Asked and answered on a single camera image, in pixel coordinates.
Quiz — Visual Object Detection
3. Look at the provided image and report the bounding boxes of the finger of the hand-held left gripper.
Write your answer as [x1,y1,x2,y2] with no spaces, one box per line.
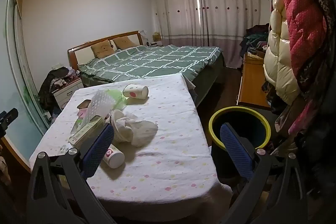
[0,108,19,136]

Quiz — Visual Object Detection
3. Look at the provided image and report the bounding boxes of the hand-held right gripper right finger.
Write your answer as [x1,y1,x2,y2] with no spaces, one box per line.
[220,123,309,224]

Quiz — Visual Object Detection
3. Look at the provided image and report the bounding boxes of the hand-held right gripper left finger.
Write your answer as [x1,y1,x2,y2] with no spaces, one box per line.
[26,123,116,224]

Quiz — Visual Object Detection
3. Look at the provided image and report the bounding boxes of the white cup with red label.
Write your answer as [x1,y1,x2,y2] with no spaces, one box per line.
[102,143,125,169]

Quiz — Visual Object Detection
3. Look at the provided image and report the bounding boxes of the long white green box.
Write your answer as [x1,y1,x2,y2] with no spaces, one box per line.
[69,115,107,147]

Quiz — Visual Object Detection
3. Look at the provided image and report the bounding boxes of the white paper bowl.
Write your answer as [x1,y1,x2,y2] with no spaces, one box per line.
[109,110,132,143]

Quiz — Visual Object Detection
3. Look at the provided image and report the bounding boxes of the dark bin with yellow rim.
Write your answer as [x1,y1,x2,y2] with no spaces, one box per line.
[209,106,271,180]

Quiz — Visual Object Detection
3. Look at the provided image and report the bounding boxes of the white perforated plastic tray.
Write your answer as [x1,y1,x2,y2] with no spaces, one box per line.
[80,90,118,132]

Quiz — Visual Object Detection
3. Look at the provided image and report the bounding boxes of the pink drink carton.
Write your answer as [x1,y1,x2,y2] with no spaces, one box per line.
[76,99,92,119]

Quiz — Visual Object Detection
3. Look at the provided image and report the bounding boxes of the white tissue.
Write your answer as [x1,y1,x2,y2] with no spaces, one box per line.
[115,112,158,148]

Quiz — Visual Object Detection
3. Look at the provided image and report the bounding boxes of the pale green plastic bag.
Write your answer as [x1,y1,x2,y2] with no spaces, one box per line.
[105,90,130,106]

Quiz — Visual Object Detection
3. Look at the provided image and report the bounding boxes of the paper cup with pink dots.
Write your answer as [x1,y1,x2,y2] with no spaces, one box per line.
[123,84,149,99]

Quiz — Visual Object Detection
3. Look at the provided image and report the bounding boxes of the sliding wardrobe door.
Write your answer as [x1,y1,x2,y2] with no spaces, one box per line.
[0,0,50,161]

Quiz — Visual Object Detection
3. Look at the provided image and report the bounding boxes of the white nightstand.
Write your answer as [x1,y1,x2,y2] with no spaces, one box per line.
[51,77,84,111]

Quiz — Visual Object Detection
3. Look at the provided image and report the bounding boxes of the wooden cabinet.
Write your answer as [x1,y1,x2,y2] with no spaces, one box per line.
[238,52,272,109]

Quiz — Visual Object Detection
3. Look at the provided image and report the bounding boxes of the white dotted table cloth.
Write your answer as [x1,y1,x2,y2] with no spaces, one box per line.
[28,74,233,210]

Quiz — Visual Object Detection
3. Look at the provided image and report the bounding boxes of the small pile of pink clothes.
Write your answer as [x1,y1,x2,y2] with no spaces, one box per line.
[56,69,82,86]

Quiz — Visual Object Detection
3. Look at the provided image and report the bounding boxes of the pink hanging garment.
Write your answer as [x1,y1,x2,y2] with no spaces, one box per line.
[287,98,311,135]

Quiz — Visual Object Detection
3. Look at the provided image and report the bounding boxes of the black hanging coat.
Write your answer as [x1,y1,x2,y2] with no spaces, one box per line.
[297,0,336,198]

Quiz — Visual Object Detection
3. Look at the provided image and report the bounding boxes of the wooden bed headboard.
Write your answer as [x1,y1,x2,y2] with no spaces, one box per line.
[68,30,144,72]

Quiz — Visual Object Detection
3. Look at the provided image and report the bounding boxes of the tan pillow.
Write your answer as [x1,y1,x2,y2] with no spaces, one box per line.
[91,40,115,59]
[113,36,137,50]

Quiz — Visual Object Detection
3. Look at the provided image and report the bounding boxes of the green plaid duvet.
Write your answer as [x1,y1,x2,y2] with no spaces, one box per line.
[77,44,223,84]

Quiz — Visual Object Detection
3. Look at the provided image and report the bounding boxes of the pile of dark clothes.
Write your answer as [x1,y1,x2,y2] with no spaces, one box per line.
[241,23,271,58]

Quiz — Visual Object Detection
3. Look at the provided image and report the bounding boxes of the pink white curtains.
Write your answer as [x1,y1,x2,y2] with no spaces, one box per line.
[147,0,271,68]

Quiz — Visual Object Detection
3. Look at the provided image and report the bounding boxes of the red quilted jacket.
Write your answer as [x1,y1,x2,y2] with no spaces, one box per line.
[273,0,328,93]

